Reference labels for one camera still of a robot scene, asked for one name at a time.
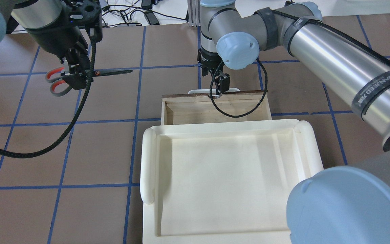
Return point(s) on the brown wooden drawer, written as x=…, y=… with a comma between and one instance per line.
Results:
x=198, y=108

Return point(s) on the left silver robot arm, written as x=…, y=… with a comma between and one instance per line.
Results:
x=34, y=14

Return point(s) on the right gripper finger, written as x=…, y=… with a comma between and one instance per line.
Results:
x=222, y=82
x=205, y=71

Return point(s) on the orange grey handled scissors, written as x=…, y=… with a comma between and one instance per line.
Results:
x=54, y=78

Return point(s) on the white plastic tray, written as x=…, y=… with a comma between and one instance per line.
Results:
x=223, y=183

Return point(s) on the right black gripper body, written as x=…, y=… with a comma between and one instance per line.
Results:
x=209, y=58

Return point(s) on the aluminium frame post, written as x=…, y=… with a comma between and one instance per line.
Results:
x=194, y=13

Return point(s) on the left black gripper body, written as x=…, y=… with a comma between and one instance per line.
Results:
x=51, y=38

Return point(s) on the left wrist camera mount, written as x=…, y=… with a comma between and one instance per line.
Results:
x=83, y=13

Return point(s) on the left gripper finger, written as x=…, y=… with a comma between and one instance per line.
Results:
x=71, y=62
x=79, y=81

